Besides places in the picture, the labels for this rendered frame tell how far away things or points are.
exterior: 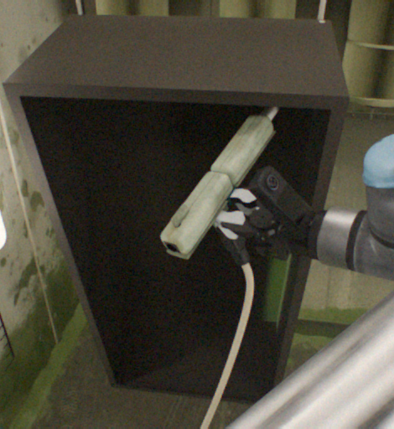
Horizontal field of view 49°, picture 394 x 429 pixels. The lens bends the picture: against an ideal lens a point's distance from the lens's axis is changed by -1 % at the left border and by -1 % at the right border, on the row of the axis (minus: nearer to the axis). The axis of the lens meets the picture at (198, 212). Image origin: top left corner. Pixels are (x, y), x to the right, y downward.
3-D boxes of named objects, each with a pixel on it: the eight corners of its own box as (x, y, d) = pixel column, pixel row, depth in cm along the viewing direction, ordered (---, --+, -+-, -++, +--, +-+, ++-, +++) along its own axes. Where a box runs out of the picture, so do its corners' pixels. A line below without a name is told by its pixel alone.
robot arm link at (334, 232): (341, 245, 58) (365, 193, 62) (307, 238, 60) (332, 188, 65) (349, 282, 64) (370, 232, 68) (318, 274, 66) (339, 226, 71)
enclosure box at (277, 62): (133, 307, 184) (69, 13, 102) (277, 322, 177) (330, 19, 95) (111, 386, 159) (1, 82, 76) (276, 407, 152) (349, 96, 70)
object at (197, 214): (222, 314, 79) (174, 236, 64) (201, 306, 82) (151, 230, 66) (326, 140, 101) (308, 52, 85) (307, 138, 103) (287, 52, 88)
